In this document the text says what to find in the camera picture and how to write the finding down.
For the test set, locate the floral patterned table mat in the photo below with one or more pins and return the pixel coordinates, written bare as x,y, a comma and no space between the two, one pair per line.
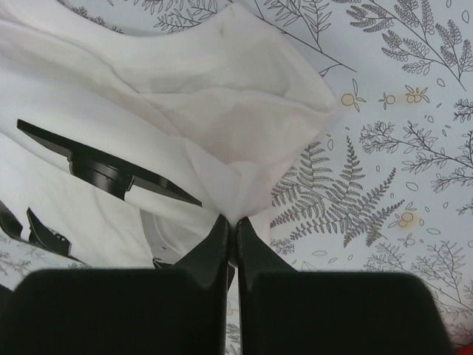
386,186

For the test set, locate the red plastic bin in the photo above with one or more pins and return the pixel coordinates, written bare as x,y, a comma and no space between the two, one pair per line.
466,349

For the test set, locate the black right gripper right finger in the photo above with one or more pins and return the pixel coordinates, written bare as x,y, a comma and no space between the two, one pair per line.
285,311

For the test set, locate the white t-shirt with robot print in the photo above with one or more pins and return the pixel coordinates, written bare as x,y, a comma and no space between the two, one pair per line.
122,151

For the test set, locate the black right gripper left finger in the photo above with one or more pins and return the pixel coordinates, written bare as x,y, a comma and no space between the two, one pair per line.
175,310

